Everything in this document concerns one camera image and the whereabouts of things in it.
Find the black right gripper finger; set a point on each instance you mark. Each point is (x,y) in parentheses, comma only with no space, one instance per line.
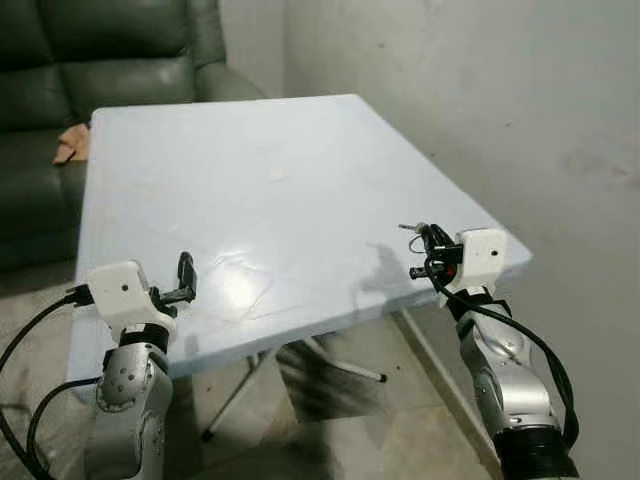
(429,240)
(444,240)

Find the orange crumpled cloth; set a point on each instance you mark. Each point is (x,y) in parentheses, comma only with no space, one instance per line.
(72,145)

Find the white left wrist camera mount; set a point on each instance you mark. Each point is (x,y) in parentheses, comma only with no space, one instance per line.
(120,292)

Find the white folding table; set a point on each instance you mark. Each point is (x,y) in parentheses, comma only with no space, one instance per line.
(280,220)

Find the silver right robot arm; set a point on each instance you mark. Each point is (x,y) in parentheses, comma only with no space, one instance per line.
(510,390)

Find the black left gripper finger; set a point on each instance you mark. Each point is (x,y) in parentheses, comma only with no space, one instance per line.
(186,272)

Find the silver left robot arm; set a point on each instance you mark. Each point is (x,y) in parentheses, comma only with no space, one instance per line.
(130,400)

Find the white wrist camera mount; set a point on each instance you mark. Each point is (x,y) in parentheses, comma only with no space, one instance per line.
(485,258)
(120,292)

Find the dark green leather sofa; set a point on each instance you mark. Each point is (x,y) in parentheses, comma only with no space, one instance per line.
(110,50)

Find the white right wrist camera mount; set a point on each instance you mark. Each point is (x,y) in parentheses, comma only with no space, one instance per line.
(485,258)

